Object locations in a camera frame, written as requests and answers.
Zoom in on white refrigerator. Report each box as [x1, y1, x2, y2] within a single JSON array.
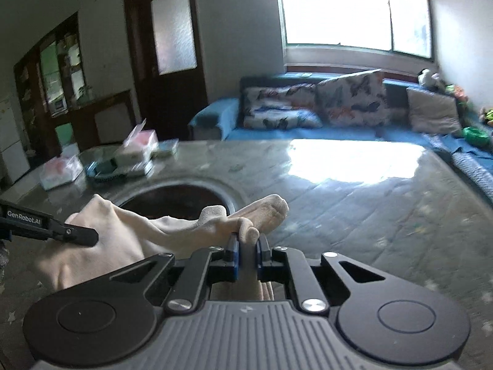
[[0, 98, 30, 185]]

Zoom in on black white plush toy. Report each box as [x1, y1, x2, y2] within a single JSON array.
[[417, 68, 446, 93]]

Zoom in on dark wooden display cabinet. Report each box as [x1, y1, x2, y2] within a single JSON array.
[[14, 14, 86, 167]]

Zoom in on grey quilted star table cover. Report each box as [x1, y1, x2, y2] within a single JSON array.
[[2, 139, 492, 369]]

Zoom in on butterfly pillow standing upright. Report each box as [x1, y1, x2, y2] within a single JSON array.
[[316, 69, 389, 127]]

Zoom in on butterfly pillow lying flat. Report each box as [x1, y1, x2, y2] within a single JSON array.
[[242, 84, 323, 130]]

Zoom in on cream knit sweater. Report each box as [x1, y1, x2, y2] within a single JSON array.
[[33, 195, 289, 301]]

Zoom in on white pink tissue box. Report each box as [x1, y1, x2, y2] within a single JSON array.
[[115, 119, 159, 166]]

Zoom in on pink tissue pack in plastic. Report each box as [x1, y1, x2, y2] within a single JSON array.
[[40, 155, 84, 191]]

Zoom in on dark wooden glass door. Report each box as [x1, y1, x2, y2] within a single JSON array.
[[124, 0, 207, 140]]

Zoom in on colourful plush toys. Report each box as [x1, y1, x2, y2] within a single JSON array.
[[445, 84, 492, 126]]

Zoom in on green plastic bowl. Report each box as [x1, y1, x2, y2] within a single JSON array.
[[463, 126, 491, 149]]

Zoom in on dark wooden sideboard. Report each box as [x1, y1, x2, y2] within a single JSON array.
[[50, 89, 137, 151]]

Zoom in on large window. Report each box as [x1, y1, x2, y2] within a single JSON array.
[[281, 0, 433, 59]]

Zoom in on round black induction cooktop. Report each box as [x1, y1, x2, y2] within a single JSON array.
[[113, 179, 245, 220]]

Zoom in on grey plain pillow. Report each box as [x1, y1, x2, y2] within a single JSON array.
[[406, 88, 462, 136]]

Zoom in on small green booklet stack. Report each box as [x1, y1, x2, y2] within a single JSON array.
[[151, 139, 179, 159]]

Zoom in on blue sofa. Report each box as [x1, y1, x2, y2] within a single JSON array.
[[189, 73, 492, 198]]

